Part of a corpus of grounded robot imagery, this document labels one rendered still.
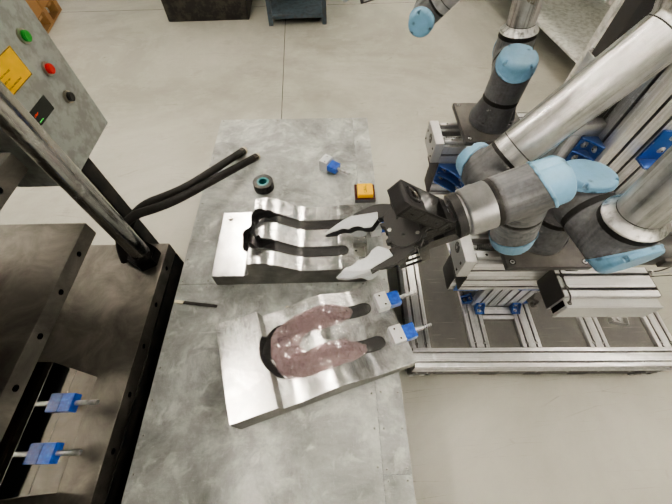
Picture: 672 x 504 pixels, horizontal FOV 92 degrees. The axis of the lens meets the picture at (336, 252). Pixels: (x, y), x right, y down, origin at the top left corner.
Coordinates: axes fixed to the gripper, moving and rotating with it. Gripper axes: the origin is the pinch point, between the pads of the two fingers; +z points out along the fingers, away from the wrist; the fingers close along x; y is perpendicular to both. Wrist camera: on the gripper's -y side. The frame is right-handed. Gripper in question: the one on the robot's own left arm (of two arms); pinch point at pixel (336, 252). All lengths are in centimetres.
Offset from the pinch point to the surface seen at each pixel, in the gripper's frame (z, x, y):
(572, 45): -227, 229, 209
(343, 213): 3, 39, 49
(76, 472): 84, -19, 28
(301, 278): 22, 20, 47
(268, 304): 34, 15, 46
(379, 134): -30, 178, 166
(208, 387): 52, -6, 38
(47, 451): 81, -14, 19
